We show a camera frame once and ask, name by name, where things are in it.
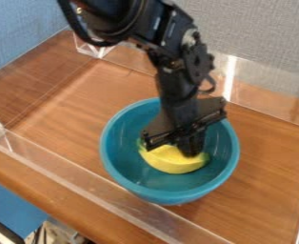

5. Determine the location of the clear acrylic front barrier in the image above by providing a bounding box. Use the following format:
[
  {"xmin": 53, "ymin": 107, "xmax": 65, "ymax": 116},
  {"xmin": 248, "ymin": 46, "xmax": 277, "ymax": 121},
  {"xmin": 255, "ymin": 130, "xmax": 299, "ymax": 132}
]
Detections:
[{"xmin": 0, "ymin": 129, "xmax": 232, "ymax": 244}]

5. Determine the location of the yellow toy banana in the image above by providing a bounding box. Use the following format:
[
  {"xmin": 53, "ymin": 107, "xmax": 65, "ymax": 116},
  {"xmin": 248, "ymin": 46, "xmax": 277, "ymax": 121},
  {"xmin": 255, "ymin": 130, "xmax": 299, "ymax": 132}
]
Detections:
[{"xmin": 137, "ymin": 140, "xmax": 209, "ymax": 174}]

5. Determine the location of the clear acrylic back barrier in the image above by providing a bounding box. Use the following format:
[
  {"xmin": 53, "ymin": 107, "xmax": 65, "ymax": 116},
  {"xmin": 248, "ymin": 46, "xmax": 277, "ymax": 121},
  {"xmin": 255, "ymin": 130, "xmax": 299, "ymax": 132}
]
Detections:
[{"xmin": 112, "ymin": 44, "xmax": 299, "ymax": 130}]

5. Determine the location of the clear acrylic corner bracket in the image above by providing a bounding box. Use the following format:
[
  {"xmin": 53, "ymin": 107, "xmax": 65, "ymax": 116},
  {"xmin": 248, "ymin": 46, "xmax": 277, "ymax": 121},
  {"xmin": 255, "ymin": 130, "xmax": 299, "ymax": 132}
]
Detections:
[{"xmin": 73, "ymin": 35, "xmax": 114, "ymax": 59}]

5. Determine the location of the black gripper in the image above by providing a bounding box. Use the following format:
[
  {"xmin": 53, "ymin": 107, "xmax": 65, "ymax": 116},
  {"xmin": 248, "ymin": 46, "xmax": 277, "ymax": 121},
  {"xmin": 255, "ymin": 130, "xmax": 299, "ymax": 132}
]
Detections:
[{"xmin": 141, "ymin": 92, "xmax": 226, "ymax": 157}]

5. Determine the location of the clear acrylic barrier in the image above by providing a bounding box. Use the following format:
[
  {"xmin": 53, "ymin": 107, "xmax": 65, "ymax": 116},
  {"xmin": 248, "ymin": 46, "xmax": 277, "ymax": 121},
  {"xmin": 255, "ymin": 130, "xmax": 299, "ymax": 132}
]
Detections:
[
  {"xmin": 0, "ymin": 129, "xmax": 232, "ymax": 244},
  {"xmin": 112, "ymin": 44, "xmax": 299, "ymax": 130}
]

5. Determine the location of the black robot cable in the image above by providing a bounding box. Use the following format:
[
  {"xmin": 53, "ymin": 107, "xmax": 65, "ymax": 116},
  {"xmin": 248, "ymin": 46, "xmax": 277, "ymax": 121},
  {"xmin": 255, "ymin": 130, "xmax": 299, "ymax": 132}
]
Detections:
[{"xmin": 196, "ymin": 74, "xmax": 217, "ymax": 95}]

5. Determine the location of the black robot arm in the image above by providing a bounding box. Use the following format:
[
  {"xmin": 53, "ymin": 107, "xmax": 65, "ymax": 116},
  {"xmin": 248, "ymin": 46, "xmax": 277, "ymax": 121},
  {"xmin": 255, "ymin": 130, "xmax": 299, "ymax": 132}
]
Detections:
[{"xmin": 57, "ymin": 0, "xmax": 226, "ymax": 157}]

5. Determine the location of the blue plastic bowl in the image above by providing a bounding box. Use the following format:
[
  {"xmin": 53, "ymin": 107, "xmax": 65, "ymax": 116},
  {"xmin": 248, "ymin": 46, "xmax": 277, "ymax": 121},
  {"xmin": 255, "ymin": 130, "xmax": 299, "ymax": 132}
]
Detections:
[{"xmin": 100, "ymin": 97, "xmax": 240, "ymax": 205}]

